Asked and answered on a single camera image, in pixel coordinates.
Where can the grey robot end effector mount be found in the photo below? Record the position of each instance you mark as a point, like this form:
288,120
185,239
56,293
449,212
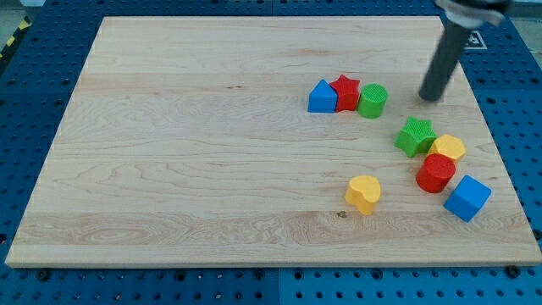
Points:
474,13

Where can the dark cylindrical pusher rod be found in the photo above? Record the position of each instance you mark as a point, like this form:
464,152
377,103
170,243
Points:
444,61

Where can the green star block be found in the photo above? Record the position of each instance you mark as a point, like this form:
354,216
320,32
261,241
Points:
416,136

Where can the red star block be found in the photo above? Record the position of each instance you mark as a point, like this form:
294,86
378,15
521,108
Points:
347,91

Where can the white fiducial tag marker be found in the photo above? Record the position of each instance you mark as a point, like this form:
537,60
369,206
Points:
475,42

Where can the blue perforated table base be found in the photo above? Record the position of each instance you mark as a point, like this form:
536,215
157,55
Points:
35,89

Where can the green cylinder block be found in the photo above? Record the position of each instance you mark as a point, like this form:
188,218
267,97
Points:
372,100

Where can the yellow hexagon block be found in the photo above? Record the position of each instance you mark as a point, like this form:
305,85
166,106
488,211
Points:
449,146

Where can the red cylinder block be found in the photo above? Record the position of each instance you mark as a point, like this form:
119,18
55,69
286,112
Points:
435,173

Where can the blue pentagon block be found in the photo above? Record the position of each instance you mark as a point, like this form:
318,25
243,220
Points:
322,98

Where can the blue cube block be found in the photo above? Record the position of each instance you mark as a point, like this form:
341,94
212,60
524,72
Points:
468,198

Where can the yellow heart block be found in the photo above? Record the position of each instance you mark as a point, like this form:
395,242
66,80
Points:
363,192

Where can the wooden board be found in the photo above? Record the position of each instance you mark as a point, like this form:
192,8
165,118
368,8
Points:
187,143

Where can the yellow black hazard tape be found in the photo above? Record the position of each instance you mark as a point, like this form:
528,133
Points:
16,38

